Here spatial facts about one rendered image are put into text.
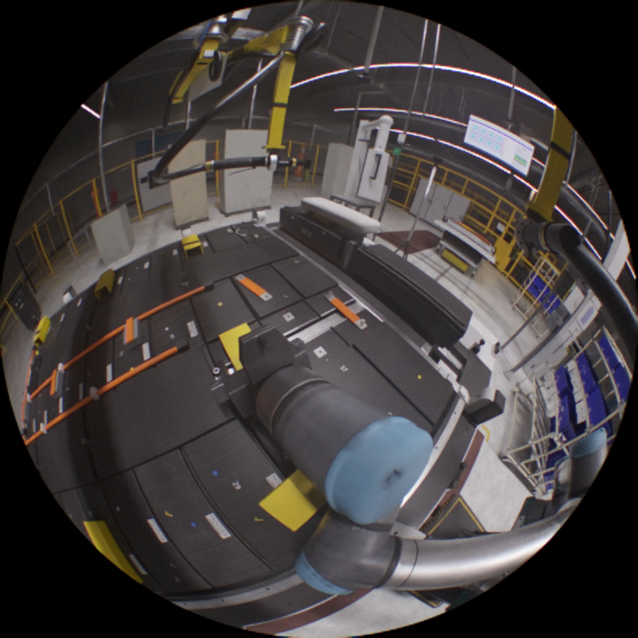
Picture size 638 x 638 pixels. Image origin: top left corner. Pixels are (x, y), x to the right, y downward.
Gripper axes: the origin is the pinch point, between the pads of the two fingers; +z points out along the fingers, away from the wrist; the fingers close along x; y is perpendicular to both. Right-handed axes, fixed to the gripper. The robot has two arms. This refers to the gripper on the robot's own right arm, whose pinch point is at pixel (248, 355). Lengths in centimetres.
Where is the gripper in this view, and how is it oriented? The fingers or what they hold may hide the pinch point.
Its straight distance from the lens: 38.6
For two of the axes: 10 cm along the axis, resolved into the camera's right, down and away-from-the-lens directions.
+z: -6.0, -1.4, 7.8
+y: 2.4, 9.1, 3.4
